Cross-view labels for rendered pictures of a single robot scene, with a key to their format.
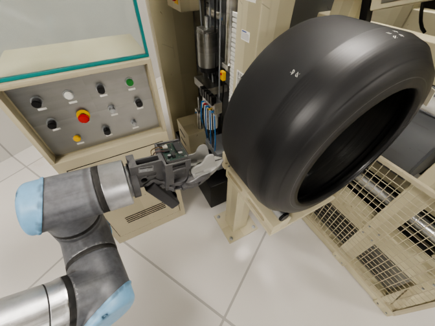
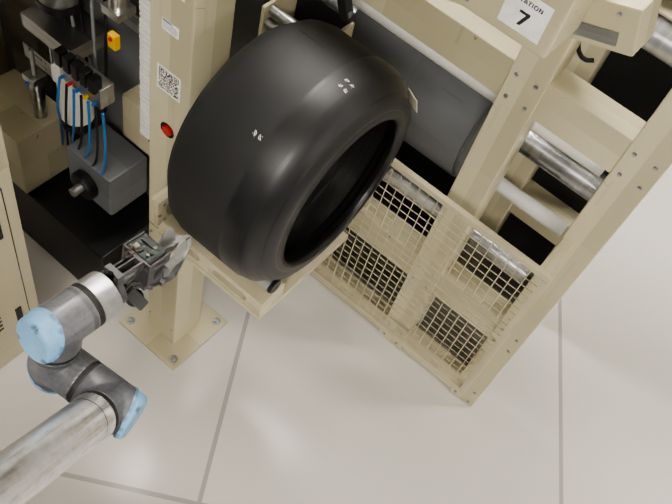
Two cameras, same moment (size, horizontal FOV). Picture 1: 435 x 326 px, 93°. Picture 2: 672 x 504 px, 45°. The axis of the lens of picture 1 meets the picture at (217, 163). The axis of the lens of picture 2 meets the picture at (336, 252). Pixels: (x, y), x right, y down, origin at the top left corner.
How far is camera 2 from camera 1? 1.15 m
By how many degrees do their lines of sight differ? 25
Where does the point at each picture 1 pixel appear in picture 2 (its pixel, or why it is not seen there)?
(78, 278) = (101, 389)
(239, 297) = (218, 460)
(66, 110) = not seen: outside the picture
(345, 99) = (309, 164)
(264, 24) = (200, 25)
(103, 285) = (123, 390)
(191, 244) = not seen: hidden behind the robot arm
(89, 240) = (82, 361)
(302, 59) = (262, 117)
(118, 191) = (113, 303)
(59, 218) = (74, 339)
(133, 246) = not seen: outside the picture
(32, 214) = (57, 340)
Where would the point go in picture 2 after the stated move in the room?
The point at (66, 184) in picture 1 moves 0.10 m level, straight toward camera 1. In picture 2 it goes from (71, 307) to (126, 328)
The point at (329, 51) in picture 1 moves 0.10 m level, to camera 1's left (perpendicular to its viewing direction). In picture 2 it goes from (287, 111) to (238, 119)
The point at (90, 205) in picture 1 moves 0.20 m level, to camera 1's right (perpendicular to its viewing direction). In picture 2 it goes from (94, 322) to (205, 294)
